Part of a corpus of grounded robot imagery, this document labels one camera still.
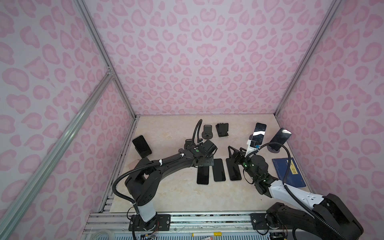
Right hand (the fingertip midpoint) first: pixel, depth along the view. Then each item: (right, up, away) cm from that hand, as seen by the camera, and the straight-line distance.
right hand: (234, 146), depth 82 cm
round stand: (-13, +6, +25) cm, 29 cm away
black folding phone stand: (-3, +9, +23) cm, 25 cm away
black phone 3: (+33, +5, +13) cm, 36 cm away
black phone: (-7, -15, +9) cm, 19 cm away
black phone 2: (+21, +6, +19) cm, 29 cm away
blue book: (+36, -18, +5) cm, 40 cm away
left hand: (-15, -8, +6) cm, 17 cm away
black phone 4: (-54, -1, +9) cm, 55 cm away
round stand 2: (+29, -4, +17) cm, 33 cm away
